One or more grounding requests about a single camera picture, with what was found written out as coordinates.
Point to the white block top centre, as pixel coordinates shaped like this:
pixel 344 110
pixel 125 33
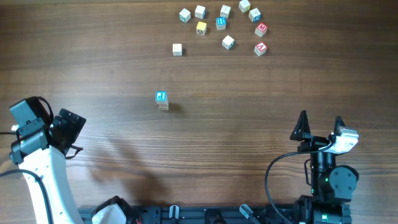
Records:
pixel 225 11

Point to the white block blue letter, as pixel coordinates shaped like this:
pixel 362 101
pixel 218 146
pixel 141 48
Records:
pixel 254 15

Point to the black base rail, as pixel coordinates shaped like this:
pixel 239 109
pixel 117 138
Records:
pixel 267 215

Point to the blue letter P block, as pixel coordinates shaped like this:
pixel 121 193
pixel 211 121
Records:
pixel 161 96

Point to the white block blue side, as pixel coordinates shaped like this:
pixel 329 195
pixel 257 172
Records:
pixel 200 12

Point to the white block green side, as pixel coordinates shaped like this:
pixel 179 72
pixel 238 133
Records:
pixel 228 42

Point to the green-sided white block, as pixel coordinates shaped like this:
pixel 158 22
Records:
pixel 184 15

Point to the white block red side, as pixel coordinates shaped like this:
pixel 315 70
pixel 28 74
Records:
pixel 163 106

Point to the red letter A block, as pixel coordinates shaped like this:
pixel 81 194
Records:
pixel 260 48

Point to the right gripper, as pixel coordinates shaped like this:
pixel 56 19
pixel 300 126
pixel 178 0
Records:
pixel 313 142

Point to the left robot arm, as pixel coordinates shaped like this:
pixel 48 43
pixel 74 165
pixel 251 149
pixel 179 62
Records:
pixel 40 152

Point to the plain white block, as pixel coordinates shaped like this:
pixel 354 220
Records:
pixel 177 49

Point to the yellow top block left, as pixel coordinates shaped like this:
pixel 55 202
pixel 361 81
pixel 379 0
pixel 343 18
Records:
pixel 201 28

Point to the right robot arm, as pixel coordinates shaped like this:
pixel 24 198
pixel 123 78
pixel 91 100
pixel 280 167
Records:
pixel 332 185

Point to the blue letter H block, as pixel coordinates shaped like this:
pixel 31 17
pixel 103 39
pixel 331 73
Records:
pixel 220 23

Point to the white block yellow side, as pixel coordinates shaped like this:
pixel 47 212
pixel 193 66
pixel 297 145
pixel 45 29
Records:
pixel 244 6

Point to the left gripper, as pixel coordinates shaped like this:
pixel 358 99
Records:
pixel 69 124

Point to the red letter M block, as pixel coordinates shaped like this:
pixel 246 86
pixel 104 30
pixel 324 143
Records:
pixel 261 29

